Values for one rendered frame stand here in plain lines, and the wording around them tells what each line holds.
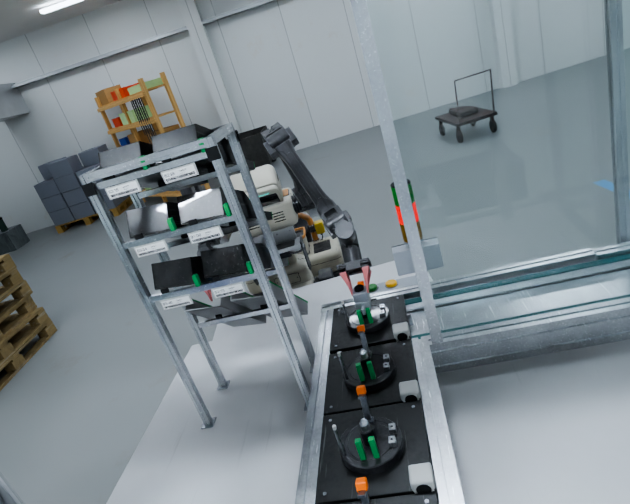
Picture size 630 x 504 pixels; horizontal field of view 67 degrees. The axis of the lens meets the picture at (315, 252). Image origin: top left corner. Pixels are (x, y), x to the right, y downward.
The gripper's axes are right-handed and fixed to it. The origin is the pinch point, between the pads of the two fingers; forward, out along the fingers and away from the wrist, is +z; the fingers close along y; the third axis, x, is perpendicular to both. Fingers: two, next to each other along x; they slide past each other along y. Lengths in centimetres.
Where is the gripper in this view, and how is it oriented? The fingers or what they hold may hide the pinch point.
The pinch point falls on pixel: (360, 292)
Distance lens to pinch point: 144.5
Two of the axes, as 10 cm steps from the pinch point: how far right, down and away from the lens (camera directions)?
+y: 9.5, -2.5, -1.9
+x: 2.5, 2.7, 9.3
